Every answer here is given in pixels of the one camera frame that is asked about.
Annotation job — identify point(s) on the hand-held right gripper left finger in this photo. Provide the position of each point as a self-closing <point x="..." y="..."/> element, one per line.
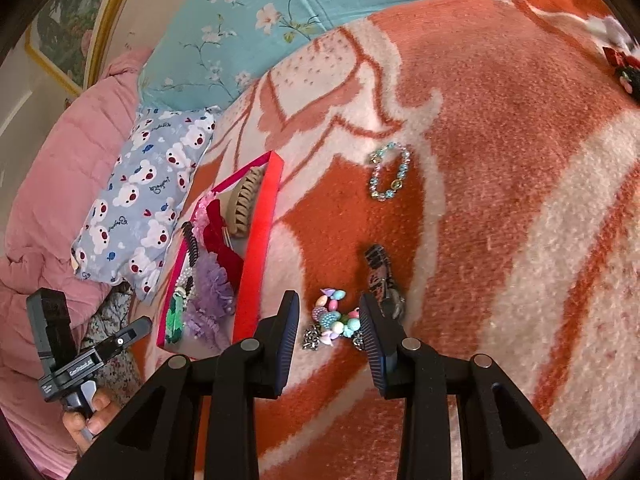
<point x="285" y="340"/>

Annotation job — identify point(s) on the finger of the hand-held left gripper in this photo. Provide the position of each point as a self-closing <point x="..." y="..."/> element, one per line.
<point x="127" y="335"/>

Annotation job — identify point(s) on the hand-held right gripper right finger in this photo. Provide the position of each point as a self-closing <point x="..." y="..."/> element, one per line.
<point x="375" y="350"/>

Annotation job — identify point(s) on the green braided hair clip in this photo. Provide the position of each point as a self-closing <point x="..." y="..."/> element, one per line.
<point x="175" y="322"/>

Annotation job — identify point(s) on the dark patterned hair clip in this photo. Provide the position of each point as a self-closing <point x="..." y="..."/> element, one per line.
<point x="380" y="270"/>

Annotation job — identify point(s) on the purple flower scrunchie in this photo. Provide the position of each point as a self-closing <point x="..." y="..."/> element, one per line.
<point x="210" y="290"/>

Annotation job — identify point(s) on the red shallow cardboard box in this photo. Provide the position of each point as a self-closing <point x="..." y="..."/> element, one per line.
<point x="257" y="240"/>

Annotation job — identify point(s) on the black hair comb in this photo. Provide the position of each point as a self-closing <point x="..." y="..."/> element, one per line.
<point x="192" y="250"/>

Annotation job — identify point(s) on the red velvet hair bow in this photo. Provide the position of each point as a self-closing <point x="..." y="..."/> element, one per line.
<point x="220" y="240"/>

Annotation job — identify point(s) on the pink lace flower scrunchie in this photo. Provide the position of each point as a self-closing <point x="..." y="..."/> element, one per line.
<point x="201" y="215"/>

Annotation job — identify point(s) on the beige claw hair clip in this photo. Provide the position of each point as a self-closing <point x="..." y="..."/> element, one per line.
<point x="242" y="205"/>

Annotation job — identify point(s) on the person's left hand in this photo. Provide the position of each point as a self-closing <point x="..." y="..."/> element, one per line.
<point x="95" y="425"/>

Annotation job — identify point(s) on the grey floral bedsheet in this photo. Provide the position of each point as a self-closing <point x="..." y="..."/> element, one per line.
<point x="117" y="310"/>

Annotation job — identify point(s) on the pink quilt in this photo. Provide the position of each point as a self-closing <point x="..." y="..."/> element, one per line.
<point x="50" y="185"/>

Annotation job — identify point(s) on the blue bear print pillow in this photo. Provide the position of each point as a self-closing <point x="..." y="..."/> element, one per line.
<point x="145" y="185"/>

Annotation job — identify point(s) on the orange and cream blanket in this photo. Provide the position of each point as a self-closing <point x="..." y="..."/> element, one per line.
<point x="475" y="160"/>

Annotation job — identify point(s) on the teal floral pillow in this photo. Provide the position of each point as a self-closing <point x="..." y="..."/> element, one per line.
<point x="300" y="5"/>

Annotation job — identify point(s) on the small red black hair clip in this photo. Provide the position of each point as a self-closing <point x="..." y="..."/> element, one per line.
<point x="625" y="72"/>

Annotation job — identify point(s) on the white pompom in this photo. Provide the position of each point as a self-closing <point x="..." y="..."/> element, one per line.
<point x="612" y="30"/>

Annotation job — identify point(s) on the gold framed wall picture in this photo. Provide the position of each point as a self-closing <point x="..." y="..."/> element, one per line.
<point x="65" y="25"/>

